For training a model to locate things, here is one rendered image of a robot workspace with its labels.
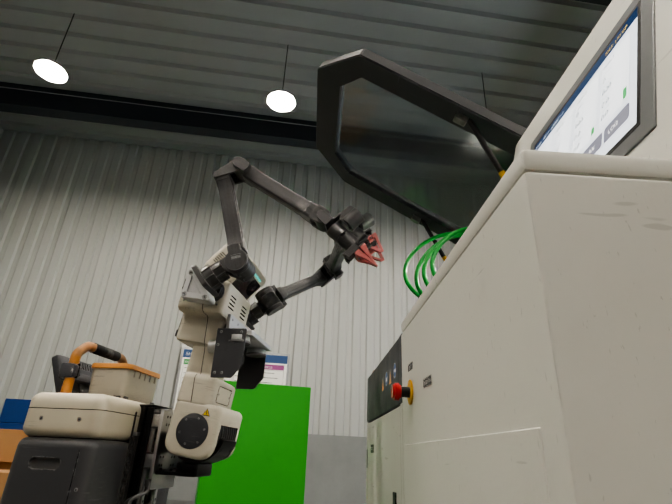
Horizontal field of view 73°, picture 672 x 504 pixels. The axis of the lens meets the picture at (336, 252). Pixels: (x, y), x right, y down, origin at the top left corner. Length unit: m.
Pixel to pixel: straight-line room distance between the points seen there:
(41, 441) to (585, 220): 1.49
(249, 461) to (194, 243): 5.06
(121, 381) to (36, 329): 7.27
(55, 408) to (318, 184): 8.20
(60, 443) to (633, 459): 1.42
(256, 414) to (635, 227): 4.29
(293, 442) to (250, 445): 0.40
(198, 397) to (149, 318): 6.87
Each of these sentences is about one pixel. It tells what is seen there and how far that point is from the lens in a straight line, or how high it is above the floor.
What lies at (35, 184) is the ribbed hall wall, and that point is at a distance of 10.17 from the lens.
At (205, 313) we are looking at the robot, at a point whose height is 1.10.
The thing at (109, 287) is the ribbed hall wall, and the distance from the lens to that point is 8.78.
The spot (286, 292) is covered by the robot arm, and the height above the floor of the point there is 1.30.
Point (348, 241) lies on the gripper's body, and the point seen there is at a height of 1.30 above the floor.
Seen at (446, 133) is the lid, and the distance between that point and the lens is 1.64.
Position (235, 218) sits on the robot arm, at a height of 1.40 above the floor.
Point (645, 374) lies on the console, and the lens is 0.49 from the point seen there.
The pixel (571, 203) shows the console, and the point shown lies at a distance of 0.52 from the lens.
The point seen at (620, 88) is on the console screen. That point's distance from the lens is 0.95.
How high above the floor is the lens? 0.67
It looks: 24 degrees up
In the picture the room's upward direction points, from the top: 3 degrees clockwise
